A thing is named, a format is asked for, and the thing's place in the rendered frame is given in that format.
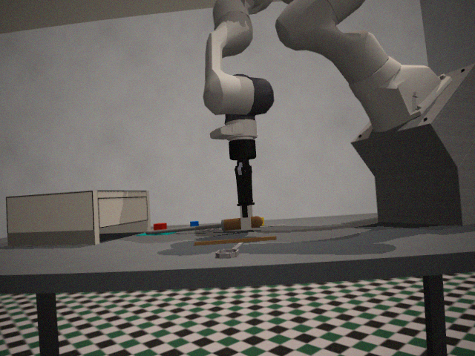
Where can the small beige cabinet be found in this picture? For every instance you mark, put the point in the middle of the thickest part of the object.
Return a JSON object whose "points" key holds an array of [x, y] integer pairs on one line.
{"points": [[75, 218]]}

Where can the red block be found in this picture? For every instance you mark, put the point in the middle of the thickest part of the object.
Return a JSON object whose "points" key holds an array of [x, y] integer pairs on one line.
{"points": [[160, 226]]}

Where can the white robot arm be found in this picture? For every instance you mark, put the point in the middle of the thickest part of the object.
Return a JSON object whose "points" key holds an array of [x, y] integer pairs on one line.
{"points": [[390, 93]]}

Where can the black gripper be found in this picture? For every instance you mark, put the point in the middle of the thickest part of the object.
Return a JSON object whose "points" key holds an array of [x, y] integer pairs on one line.
{"points": [[243, 150]]}

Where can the steel hook with wooden handle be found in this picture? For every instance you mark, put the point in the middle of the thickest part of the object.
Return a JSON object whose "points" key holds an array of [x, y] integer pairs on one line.
{"points": [[226, 225]]}

